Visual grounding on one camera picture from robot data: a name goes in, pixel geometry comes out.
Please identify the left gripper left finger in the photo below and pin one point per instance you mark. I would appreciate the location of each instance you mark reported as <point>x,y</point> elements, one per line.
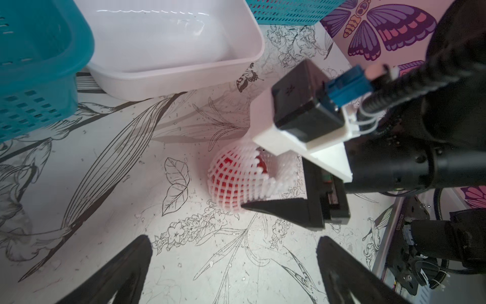
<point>121,280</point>

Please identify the teal plastic basket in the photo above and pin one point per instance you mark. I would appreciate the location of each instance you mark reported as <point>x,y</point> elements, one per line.
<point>291,12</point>
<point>43,45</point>

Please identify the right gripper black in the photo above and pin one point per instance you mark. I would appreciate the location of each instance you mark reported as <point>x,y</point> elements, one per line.
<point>377,166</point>

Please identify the left teal plastic basket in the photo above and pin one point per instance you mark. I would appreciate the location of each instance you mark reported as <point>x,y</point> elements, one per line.
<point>43,45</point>

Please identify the white plastic tray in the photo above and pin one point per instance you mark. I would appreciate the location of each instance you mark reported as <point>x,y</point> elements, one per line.
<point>146,49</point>

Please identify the right teal plastic basket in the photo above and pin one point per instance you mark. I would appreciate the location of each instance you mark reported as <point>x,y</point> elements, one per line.
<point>291,12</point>

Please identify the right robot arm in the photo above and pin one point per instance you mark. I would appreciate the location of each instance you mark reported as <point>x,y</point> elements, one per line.
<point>434,138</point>

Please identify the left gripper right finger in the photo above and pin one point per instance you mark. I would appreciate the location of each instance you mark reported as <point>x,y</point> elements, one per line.
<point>346,280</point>

